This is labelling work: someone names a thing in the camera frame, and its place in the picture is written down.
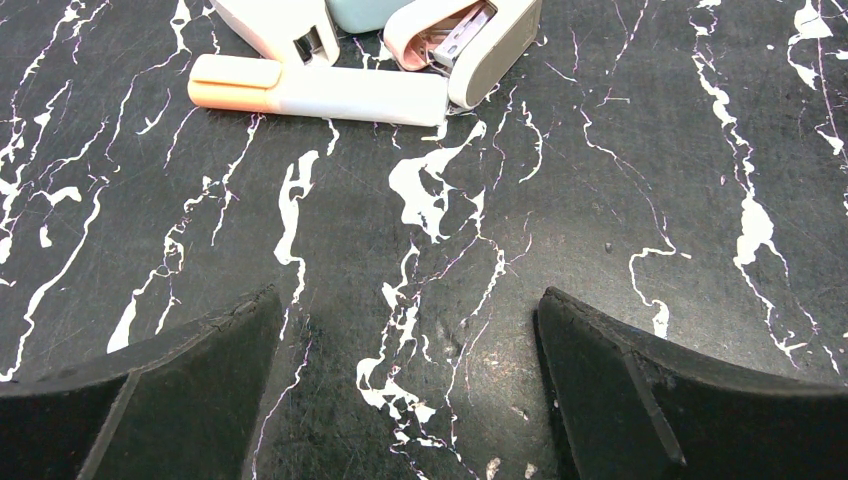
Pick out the orange cap highlighter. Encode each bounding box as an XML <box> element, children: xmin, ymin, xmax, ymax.
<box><xmin>187</xmin><ymin>54</ymin><xmax>449</xmax><ymax>127</ymax></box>

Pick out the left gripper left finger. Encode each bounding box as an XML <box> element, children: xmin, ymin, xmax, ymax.
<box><xmin>1</xmin><ymin>285</ymin><xmax>283</xmax><ymax>479</ymax></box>

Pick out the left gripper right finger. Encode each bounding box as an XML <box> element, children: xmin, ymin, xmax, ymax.
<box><xmin>537</xmin><ymin>287</ymin><xmax>847</xmax><ymax>479</ymax></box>

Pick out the white pink stapler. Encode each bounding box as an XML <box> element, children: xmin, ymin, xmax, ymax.
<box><xmin>383</xmin><ymin>0</ymin><xmax>542</xmax><ymax>109</ymax></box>

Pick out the white staple remover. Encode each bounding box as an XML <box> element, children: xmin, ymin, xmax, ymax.
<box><xmin>212</xmin><ymin>0</ymin><xmax>340</xmax><ymax>66</ymax></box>

